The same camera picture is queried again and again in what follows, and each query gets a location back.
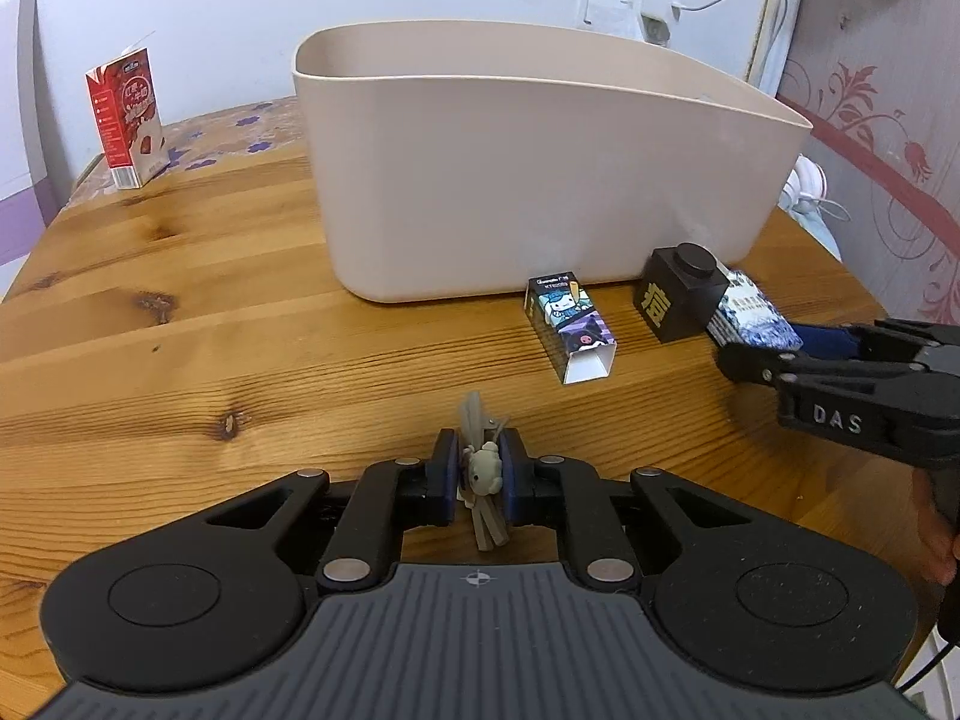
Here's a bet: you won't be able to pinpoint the blue white patterned box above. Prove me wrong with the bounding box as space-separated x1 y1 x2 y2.
706 270 802 351

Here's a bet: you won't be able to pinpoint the brown plush keychain toy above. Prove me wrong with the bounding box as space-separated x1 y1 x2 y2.
457 392 509 553

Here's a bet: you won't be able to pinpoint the person right hand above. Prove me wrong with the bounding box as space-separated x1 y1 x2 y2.
911 468 958 587

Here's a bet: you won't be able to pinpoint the black cube with knob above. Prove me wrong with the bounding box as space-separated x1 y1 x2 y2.
633 242 729 343

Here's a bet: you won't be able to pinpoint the dark cartoon open box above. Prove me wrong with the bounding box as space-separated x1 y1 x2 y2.
524 271 617 385

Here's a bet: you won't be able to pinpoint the red white headphones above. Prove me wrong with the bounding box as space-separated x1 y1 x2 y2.
778 154 851 223

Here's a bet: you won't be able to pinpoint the ornate bed headboard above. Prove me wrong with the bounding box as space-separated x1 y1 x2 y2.
778 0 958 323

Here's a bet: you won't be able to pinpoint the beige plastic storage bin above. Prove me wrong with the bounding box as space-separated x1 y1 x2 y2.
291 20 811 302

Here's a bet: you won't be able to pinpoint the floral purple table mat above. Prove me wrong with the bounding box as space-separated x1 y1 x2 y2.
65 96 304 210

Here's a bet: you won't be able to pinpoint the purple white cabinet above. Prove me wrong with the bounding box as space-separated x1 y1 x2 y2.
0 0 62 296

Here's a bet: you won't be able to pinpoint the red milk carton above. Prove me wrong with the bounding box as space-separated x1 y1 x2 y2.
85 49 169 190

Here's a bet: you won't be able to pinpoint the white charger cable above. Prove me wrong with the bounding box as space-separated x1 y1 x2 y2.
673 0 791 80

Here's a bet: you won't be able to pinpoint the white wall charger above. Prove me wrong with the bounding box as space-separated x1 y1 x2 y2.
638 0 680 47

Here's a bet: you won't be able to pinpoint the white wall socket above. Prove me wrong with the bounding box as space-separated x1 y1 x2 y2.
574 0 643 39

